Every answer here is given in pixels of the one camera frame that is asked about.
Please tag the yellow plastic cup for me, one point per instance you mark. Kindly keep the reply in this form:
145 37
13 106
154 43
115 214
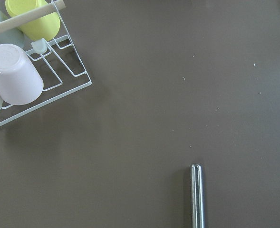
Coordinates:
46 27

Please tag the pink plastic cup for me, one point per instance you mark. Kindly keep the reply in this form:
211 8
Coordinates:
20 82

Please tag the steel muddler black tip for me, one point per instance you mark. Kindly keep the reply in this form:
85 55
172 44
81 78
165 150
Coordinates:
197 196

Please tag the white wire cup rack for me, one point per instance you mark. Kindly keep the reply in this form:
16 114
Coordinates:
57 61

